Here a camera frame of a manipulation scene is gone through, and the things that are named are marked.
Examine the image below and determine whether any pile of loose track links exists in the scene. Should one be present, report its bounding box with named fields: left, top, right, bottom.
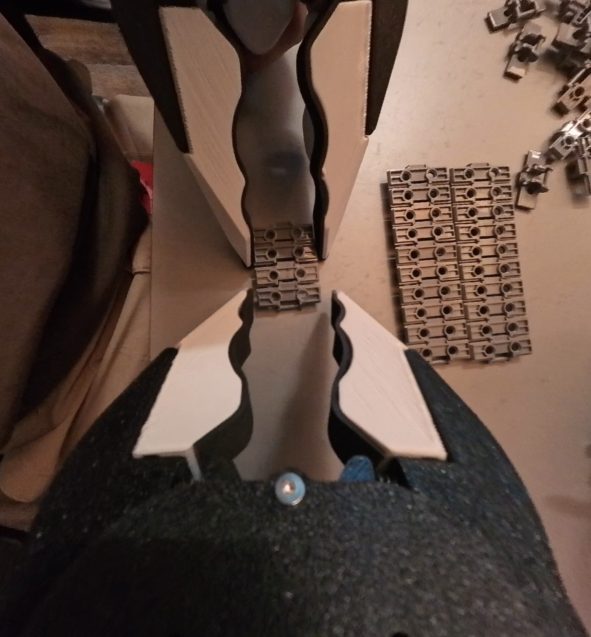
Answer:
left=485, top=0, right=591, bottom=197

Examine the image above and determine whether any short dark grey track strip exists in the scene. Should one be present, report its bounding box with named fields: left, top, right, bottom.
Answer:
left=252, top=221, right=323, bottom=313

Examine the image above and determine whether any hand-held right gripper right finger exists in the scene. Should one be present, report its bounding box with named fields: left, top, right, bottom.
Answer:
left=328, top=290, right=449, bottom=462

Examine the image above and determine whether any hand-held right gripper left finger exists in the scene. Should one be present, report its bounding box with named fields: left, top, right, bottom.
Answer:
left=131, top=289, right=254, bottom=481

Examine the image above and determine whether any dark grey track link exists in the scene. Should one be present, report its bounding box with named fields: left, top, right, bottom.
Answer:
left=515, top=149, right=554, bottom=211

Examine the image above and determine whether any person's left hand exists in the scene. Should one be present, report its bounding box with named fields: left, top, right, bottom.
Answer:
left=243, top=15, right=310, bottom=84

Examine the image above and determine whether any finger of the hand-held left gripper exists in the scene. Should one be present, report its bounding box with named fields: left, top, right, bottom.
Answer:
left=299, top=0, right=373, bottom=262
left=159, top=4, right=255, bottom=267

